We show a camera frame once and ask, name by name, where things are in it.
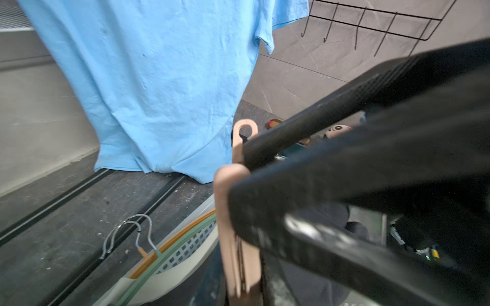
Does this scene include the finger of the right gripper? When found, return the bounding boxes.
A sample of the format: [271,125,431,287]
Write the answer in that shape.
[243,39,489,170]
[229,76,489,305]

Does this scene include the light blue t-shirt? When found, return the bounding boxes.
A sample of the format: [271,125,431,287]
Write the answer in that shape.
[20,1,309,184]

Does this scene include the dark grey garment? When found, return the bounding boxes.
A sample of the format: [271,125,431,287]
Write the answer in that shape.
[189,237,371,305]

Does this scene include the orange plastic hanger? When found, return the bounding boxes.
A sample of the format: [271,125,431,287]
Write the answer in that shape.
[128,209,216,279]

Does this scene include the pink plush doll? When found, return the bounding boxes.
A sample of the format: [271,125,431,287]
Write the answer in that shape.
[324,124,352,139]

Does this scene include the plaid case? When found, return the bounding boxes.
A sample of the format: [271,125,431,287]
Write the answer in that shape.
[265,118,311,146]

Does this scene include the white laundry basket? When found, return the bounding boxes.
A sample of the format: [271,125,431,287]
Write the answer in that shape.
[91,194,221,306]

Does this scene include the black clothes rack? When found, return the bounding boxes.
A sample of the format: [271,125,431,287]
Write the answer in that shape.
[0,168,188,306]

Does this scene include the black wall hook rack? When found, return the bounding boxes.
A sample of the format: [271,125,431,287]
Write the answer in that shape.
[301,1,457,56]

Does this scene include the spare wire hangers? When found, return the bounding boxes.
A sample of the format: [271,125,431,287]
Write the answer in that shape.
[99,214,157,261]

